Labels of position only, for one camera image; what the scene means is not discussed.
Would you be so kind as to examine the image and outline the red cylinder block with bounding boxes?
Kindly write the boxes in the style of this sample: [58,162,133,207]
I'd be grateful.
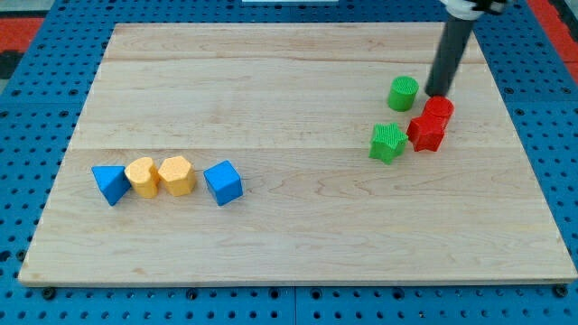
[423,96,454,130]

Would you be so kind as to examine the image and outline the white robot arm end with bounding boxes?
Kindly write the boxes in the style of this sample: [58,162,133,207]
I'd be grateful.
[440,0,511,21]

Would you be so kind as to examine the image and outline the green star block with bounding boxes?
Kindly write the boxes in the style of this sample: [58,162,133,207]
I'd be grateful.
[368,123,408,164]

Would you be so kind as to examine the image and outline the red star block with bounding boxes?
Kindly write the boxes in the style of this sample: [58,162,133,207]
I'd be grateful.
[406,115,445,152]

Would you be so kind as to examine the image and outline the wooden board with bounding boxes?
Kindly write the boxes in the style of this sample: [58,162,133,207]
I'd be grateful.
[19,23,577,288]

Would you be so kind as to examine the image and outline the blue cube block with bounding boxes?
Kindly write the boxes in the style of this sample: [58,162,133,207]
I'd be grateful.
[203,160,243,206]

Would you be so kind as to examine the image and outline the yellow hexagon block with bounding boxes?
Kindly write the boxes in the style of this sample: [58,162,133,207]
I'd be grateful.
[158,155,196,197]

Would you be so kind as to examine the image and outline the green cylinder block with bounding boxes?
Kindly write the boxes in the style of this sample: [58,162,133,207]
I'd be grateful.
[387,76,419,112]

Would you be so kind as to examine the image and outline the yellow heart block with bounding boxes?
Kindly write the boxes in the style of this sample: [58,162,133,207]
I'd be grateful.
[125,157,160,199]

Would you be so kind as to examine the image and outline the blue triangle block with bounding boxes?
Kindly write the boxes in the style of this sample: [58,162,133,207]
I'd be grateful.
[91,165,131,206]

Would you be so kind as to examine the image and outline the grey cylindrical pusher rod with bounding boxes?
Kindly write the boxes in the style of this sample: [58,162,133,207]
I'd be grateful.
[424,14,474,97]

